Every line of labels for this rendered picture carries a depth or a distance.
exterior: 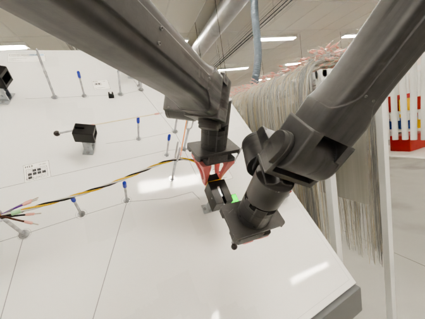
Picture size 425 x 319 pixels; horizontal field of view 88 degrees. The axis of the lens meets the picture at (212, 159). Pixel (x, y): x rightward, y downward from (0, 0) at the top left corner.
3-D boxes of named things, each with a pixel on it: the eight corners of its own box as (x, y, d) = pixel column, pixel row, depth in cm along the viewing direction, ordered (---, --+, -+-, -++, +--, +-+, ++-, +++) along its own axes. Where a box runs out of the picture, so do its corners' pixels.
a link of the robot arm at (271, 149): (289, 141, 24) (343, 163, 27) (266, 90, 33) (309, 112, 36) (234, 198, 32) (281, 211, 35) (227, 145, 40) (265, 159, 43)
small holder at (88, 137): (62, 138, 57) (53, 118, 51) (100, 141, 59) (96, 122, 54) (56, 153, 54) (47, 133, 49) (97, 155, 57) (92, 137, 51)
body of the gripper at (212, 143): (186, 150, 49) (186, 118, 45) (226, 143, 53) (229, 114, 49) (197, 164, 44) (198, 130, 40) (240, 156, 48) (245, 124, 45)
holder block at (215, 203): (212, 211, 50) (216, 204, 47) (203, 190, 52) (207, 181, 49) (227, 207, 51) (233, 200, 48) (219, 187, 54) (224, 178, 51)
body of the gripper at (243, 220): (217, 211, 40) (226, 186, 35) (264, 199, 44) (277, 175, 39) (233, 244, 36) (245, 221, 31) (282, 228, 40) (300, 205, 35)
